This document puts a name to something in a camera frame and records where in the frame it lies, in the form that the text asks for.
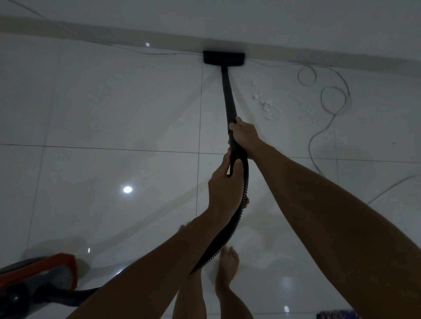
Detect person's left leg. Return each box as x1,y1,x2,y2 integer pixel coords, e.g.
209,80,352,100
172,223,207,319

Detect person's left forearm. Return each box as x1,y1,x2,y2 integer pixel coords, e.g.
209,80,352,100
67,210,228,319

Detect person's left hand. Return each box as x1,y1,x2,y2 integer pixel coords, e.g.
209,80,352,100
207,149,250,217

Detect person's right hand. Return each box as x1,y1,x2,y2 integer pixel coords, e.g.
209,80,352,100
228,117,262,160

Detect red and black vacuum cleaner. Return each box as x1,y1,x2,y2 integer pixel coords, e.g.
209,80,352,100
0,50,250,319

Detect person's leg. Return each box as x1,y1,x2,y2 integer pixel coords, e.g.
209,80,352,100
215,246,254,319
172,223,207,319

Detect person's right leg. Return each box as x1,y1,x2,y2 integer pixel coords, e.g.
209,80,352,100
215,246,254,319

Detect scattered white paper scraps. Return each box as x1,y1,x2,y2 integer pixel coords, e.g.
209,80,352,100
250,80,282,121

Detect person's right forearm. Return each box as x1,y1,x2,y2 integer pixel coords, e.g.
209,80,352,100
253,141,421,319

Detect dark patterned rug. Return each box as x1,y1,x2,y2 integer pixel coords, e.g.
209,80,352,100
316,308,357,319

